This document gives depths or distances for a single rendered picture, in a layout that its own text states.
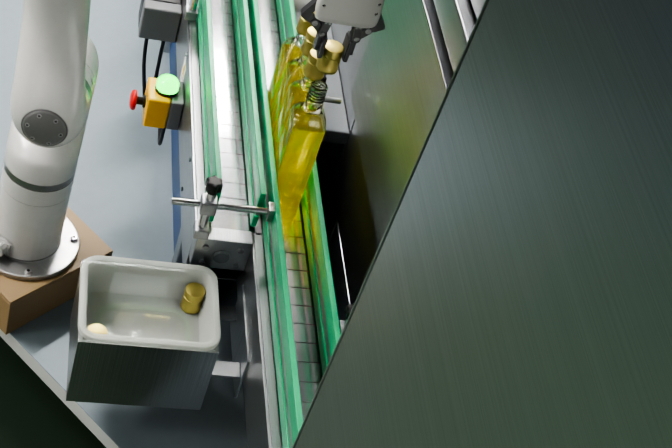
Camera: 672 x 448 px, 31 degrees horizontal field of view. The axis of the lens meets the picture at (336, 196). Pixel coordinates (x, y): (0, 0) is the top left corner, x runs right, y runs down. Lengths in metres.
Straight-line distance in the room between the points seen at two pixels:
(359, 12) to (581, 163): 1.32
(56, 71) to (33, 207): 0.31
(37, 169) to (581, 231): 1.58
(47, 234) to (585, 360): 1.71
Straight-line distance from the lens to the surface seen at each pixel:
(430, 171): 0.76
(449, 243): 0.72
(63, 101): 1.93
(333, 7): 1.87
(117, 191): 2.52
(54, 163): 2.08
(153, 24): 2.60
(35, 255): 2.22
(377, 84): 2.10
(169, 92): 2.37
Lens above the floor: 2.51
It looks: 42 degrees down
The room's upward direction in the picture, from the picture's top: 21 degrees clockwise
